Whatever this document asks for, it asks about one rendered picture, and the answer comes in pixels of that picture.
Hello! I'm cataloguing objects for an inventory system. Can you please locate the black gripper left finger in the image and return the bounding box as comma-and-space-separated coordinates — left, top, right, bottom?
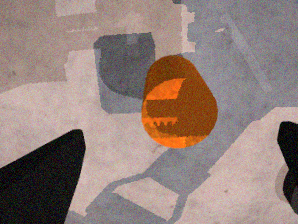
0, 129, 85, 224

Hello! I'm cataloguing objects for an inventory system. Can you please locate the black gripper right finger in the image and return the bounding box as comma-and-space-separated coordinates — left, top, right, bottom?
277, 121, 298, 185

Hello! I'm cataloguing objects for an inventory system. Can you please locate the orange knob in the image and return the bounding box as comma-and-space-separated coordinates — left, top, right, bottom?
141, 55, 218, 148

